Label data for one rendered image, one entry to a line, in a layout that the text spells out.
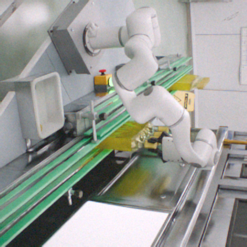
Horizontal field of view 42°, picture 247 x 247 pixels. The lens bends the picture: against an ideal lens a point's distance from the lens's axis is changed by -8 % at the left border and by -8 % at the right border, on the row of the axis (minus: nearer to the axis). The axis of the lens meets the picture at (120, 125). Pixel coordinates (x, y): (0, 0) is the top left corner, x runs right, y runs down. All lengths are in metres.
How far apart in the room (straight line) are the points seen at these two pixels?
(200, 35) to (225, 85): 1.19
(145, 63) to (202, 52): 6.20
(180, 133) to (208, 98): 6.31
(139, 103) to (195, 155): 0.25
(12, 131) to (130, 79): 0.47
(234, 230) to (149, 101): 0.52
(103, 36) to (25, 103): 0.44
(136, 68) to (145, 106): 0.12
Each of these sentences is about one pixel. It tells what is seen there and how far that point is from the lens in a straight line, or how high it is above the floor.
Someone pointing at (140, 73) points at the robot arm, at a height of 1.21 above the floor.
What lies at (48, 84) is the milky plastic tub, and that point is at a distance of 1.34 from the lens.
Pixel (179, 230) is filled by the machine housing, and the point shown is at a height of 1.36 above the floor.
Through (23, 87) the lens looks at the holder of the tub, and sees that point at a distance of 1.22.
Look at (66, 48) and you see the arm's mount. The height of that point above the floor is 0.80.
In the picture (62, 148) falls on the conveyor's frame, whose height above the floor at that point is 0.88.
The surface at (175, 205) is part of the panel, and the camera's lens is 1.21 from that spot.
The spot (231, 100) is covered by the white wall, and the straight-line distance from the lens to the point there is 7.35.
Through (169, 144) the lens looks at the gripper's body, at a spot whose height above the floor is 1.23.
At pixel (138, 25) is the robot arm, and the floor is 1.15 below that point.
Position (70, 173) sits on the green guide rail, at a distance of 1.30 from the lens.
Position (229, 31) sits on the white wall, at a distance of 7.13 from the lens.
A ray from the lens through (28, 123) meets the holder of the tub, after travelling 1.25.
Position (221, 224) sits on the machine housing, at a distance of 1.20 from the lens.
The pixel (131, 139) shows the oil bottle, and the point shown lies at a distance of 1.40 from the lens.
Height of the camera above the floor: 1.59
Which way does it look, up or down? 24 degrees down
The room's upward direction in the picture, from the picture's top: 94 degrees clockwise
